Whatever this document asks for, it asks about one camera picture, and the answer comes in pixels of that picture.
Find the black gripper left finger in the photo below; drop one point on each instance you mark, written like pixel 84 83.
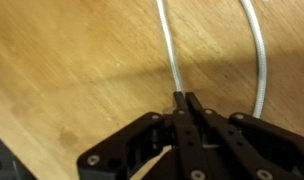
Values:
pixel 152 146

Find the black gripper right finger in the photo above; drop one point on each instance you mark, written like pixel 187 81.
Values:
pixel 252 150

